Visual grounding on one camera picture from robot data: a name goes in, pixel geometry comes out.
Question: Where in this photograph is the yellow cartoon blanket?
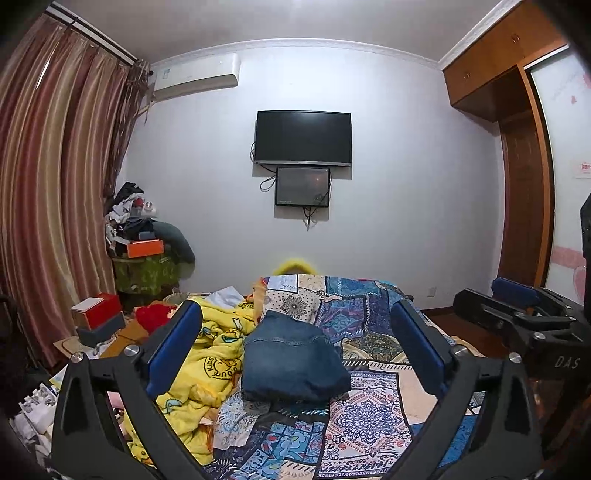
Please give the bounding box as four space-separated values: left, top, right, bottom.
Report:
121 294 260 467

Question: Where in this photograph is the wooden wardrobe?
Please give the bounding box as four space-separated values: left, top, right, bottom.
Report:
440 1 567 286

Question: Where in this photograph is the orange box on pile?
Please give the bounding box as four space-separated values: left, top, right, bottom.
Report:
126 239 164 259

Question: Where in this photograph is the red and white box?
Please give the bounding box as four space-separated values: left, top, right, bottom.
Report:
70 293 122 330

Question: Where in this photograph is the wall mounted black television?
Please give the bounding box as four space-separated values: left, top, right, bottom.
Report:
253 110 353 167

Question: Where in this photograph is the blue patchwork bedspread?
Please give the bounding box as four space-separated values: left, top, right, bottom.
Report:
202 272 486 480

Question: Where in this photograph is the green patterned storage bin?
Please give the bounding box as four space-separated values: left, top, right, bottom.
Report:
112 254 179 296

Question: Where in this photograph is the red plush item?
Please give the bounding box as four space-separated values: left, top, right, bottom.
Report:
134 302 176 335

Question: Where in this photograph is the dark green cushion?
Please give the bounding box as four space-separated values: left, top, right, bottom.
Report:
152 221 195 264

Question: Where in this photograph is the beige plush blanket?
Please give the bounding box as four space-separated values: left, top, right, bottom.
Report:
399 336 484 427

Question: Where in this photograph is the striped brown curtain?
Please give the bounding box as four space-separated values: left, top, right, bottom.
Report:
1 15 148 366

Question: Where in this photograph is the grey rectangular box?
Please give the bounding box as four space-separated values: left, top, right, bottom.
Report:
76 312 125 347

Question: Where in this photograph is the blue denim jacket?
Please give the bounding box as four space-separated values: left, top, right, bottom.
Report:
240 310 352 403

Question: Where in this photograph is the white air conditioner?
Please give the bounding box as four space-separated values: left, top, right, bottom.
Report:
153 53 240 101

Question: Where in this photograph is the small dark wall monitor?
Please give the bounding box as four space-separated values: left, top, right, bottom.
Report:
274 166 331 208

